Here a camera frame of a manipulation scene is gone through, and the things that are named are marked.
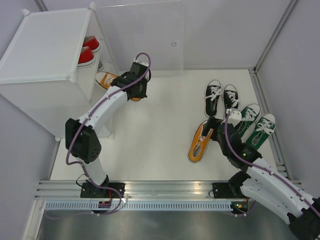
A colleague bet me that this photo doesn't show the orange sneaker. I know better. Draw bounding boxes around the orange sneaker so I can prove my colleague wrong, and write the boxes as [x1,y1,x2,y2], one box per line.
[95,71,150,102]
[188,120,211,163]

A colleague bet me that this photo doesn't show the black sneaker back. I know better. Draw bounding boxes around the black sneaker back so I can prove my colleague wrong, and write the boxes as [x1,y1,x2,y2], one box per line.
[223,84,240,110]

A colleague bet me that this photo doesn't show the black sneaker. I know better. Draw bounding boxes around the black sneaker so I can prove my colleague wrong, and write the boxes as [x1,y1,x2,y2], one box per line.
[223,84,240,110]
[204,79,222,117]

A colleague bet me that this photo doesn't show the green sneaker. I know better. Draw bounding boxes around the green sneaker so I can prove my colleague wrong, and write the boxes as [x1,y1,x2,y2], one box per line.
[235,103,261,137]
[245,113,277,150]

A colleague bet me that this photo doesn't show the grey sneaker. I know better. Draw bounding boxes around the grey sneaker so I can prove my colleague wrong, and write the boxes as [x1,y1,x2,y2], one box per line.
[97,60,104,72]

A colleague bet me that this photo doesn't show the red sneaker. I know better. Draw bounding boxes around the red sneaker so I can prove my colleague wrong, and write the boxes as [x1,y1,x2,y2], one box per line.
[77,46,95,68]
[82,35,101,53]

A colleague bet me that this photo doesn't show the transparent cabinet door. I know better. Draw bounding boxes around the transparent cabinet door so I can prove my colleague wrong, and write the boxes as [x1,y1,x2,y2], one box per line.
[97,0,186,75]

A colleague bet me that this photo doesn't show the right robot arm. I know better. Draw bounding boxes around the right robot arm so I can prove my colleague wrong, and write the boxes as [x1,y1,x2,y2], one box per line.
[200,117,320,240]

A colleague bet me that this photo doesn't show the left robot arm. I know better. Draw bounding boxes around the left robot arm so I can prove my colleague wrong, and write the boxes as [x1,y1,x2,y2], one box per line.
[65,61,151,198]

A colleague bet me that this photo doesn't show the white plastic shoe cabinet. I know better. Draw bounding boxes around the white plastic shoe cabinet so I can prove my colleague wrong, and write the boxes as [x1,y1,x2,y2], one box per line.
[0,4,117,138]

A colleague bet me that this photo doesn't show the black sneaker front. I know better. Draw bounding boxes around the black sneaker front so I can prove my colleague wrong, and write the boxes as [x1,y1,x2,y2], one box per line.
[204,79,222,117]

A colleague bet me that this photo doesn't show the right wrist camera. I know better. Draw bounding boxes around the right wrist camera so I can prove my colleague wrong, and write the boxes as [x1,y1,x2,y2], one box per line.
[225,108,242,125]

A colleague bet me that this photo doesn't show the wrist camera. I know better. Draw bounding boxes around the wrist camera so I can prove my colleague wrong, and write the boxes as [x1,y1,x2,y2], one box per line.
[134,59,149,67]
[225,108,242,125]

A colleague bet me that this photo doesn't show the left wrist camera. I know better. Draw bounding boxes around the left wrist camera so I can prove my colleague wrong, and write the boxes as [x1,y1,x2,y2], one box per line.
[134,59,149,67]

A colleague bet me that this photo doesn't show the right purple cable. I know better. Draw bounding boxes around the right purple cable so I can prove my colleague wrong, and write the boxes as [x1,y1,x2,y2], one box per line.
[224,113,320,218]

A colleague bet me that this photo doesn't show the aluminium corner frame right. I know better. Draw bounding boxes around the aluminium corner frame right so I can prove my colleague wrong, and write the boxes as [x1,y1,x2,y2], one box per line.
[248,0,300,184]

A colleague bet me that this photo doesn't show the aluminium corner frame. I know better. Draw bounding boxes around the aluminium corner frame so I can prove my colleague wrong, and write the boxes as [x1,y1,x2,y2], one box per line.
[248,0,300,184]
[33,0,48,12]

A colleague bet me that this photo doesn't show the aluminium corner frame left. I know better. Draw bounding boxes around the aluminium corner frame left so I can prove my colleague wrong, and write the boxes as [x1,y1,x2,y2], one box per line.
[33,0,48,12]

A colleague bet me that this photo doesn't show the white slotted cable duct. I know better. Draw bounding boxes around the white slotted cable duct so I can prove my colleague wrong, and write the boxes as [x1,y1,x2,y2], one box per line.
[45,200,233,212]

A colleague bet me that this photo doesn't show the aluminium mounting rail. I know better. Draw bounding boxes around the aluminium mounting rail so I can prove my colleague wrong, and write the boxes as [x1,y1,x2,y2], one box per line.
[34,180,305,201]

